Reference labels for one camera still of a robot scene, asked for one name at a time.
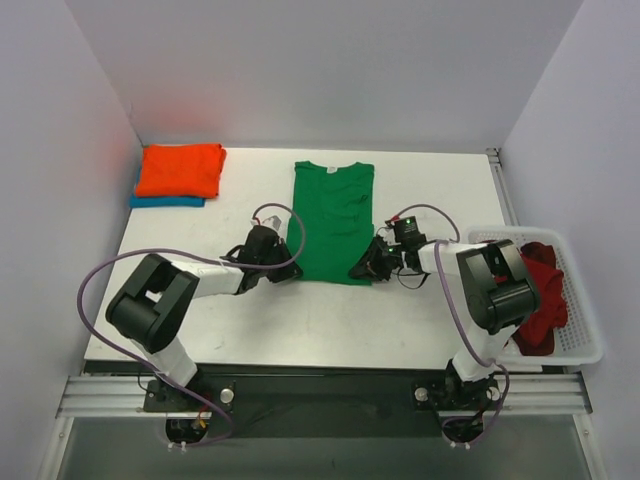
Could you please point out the green t shirt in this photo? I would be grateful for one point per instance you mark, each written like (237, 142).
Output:
(335, 206)

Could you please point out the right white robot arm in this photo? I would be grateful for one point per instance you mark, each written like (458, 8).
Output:
(487, 286)

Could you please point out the folded orange t shirt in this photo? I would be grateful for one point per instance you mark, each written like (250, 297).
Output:
(186, 170)

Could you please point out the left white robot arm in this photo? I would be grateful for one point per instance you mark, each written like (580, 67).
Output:
(150, 307)

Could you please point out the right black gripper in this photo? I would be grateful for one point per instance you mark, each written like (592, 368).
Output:
(377, 258)

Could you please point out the dark red t shirt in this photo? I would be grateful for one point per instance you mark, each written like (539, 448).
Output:
(535, 337)

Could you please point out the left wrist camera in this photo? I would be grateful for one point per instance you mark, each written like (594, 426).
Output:
(272, 222)

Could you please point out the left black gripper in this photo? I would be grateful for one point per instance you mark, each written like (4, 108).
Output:
(279, 261)

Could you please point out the folded blue t shirt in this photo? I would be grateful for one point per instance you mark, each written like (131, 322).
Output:
(165, 201)

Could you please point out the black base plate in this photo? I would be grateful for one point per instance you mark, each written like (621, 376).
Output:
(277, 403)

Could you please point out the white plastic basket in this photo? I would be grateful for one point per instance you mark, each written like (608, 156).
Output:
(579, 342)

